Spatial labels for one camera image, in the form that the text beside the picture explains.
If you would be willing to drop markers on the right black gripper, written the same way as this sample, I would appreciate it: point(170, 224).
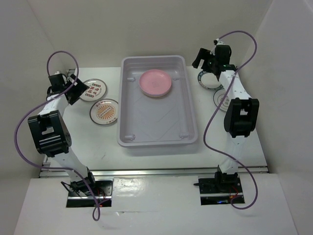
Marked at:
point(203, 54)

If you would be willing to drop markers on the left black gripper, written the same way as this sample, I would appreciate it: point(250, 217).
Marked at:
point(79, 88)

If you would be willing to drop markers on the teal rimmed white plate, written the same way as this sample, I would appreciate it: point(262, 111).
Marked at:
point(208, 81)

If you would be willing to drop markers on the white plate red characters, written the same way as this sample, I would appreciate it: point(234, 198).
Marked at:
point(96, 90)

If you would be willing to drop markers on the orange sunburst pattern plate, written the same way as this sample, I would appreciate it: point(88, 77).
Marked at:
point(104, 112)

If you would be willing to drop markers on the pink plastic plate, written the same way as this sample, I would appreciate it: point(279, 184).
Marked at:
point(155, 82)

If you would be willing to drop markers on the lavender plastic plate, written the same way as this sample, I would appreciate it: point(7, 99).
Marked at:
point(155, 94)

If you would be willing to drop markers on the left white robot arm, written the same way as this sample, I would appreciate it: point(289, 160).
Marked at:
point(51, 135)

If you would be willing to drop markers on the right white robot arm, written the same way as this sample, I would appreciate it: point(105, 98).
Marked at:
point(240, 118)

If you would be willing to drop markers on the lavender plastic bin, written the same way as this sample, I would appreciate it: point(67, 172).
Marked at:
point(146, 121)

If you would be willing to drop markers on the white plate black outline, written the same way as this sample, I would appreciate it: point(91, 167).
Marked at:
point(218, 99)

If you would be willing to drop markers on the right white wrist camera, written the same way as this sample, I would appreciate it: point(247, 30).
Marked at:
point(220, 42)

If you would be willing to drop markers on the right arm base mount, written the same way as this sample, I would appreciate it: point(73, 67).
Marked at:
point(221, 189)

